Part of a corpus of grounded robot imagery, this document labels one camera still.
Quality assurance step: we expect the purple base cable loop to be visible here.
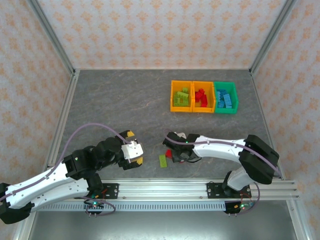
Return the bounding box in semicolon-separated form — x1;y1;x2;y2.
83;197;117;217
228;182;262;217

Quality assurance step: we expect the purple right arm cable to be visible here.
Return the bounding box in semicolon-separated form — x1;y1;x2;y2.
166;131;282;178

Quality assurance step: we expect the lime green eight-stud lego brick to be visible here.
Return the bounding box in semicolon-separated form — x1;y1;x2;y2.
158;154;169;169

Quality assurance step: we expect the green plastic bin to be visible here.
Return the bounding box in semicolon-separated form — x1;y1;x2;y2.
213;81;239;115

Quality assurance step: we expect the orange bin with red legos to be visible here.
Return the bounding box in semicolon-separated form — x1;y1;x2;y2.
191;80;216;114

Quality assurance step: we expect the aluminium table side rail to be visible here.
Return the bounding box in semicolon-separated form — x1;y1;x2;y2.
249;71;285;181
46;69;81;172

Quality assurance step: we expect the aluminium mounting rail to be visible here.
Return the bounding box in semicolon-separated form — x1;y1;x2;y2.
101;177;300;200

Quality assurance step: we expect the aluminium frame post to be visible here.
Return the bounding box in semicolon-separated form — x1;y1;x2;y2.
26;0;77;77
249;0;297;76

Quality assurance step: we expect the orange bin with green legos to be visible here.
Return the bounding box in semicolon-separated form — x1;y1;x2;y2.
169;79;194;113

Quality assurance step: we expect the grey slotted cable duct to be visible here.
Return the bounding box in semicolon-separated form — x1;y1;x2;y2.
37;201;227;213

